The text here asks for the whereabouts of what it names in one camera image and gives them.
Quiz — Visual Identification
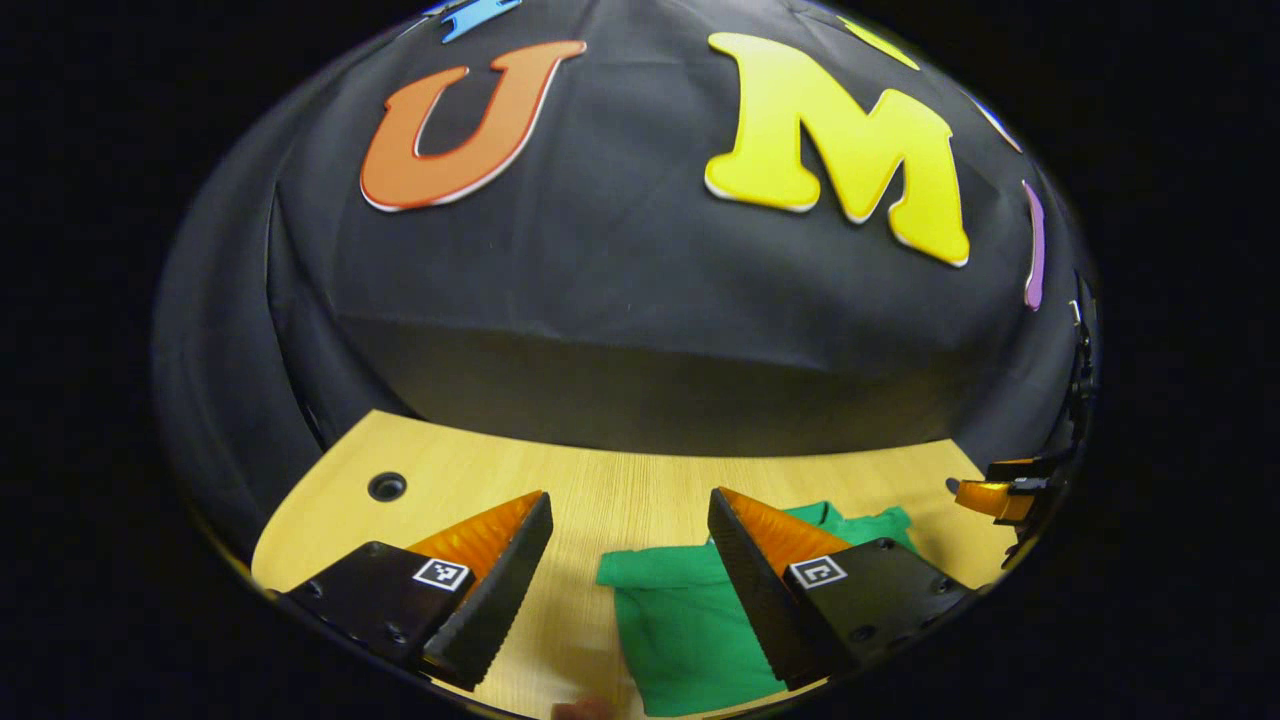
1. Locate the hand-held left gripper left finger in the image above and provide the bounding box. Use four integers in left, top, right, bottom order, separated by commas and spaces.
280, 490, 554, 693

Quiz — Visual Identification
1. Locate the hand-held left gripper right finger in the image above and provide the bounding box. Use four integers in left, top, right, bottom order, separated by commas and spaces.
706, 487, 976, 693

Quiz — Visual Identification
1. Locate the green T-shirt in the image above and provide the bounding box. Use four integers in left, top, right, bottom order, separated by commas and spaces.
597, 502, 919, 719

